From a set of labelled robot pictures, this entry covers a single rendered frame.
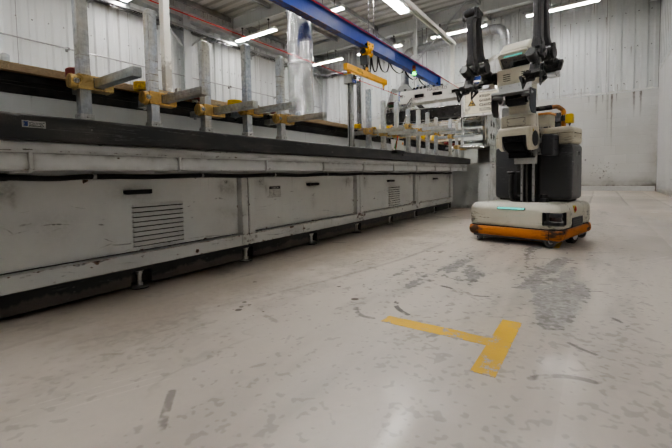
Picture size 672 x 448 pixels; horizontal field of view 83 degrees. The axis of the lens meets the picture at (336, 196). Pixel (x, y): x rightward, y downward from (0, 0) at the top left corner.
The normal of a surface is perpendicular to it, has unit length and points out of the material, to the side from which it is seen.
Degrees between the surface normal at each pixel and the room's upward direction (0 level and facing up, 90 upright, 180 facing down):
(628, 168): 90
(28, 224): 90
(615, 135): 90
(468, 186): 90
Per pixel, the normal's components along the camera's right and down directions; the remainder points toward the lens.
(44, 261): 0.82, 0.02
